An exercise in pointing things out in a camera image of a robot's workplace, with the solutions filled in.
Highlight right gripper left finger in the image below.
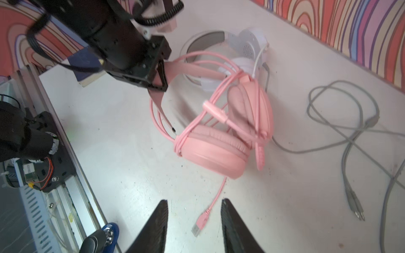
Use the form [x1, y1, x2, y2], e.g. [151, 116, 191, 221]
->
[127, 200, 169, 253]

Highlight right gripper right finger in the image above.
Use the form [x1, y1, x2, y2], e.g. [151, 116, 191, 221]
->
[220, 198, 264, 253]

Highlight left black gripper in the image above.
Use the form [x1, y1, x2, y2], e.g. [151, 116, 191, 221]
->
[41, 1, 173, 92]

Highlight white headphones with grey cable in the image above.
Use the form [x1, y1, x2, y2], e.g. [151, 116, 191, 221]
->
[179, 27, 405, 253]

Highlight pink headphones with cable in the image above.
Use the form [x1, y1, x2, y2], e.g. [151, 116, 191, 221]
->
[148, 50, 275, 238]

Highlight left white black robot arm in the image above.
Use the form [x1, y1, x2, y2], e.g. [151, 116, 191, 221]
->
[1, 1, 184, 190]

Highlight blue black stapler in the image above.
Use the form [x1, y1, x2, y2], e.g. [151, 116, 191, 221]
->
[79, 222, 120, 253]

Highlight dark blue notebook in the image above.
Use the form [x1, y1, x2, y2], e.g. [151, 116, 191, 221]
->
[68, 47, 106, 87]

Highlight aluminium front rail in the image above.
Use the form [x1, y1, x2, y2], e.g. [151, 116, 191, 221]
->
[1, 64, 111, 253]

